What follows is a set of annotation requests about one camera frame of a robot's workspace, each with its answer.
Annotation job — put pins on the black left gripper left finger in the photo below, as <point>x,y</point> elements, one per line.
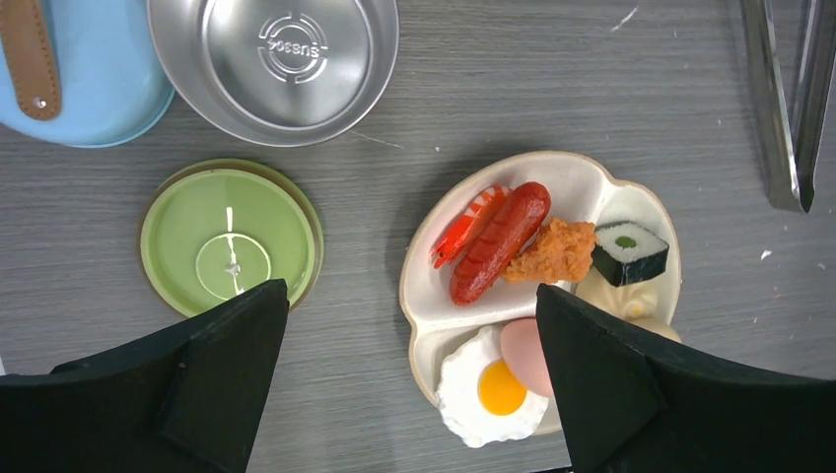
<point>187,398</point>

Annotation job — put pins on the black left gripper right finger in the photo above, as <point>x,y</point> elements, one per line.
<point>630,400</point>

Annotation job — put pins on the sushi roll toy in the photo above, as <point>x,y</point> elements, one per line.
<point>627,253</point>

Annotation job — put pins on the steel tongs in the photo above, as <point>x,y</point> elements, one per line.
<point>789,128</point>

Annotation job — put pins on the white dumpling bun toy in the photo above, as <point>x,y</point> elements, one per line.
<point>635,303</point>

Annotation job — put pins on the steel lunch box bowl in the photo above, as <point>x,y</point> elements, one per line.
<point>278,73</point>

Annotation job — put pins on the pink egg toy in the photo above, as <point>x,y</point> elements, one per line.
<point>523,354</point>

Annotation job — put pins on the fried egg toy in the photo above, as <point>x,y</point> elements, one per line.
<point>479,398</point>

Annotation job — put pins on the orange fried chicken piece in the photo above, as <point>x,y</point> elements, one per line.
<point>560,251</point>

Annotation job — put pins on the green round lid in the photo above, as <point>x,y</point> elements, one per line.
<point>218,228</point>

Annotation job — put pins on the red toy sausage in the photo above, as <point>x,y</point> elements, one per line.
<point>501,240</point>

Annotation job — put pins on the cream divided plate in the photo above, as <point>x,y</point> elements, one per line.
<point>581,190</point>

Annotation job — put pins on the red toy shrimp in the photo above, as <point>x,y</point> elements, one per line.
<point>469,224</point>

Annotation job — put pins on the light blue lid with strap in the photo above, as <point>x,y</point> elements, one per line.
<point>83,74</point>

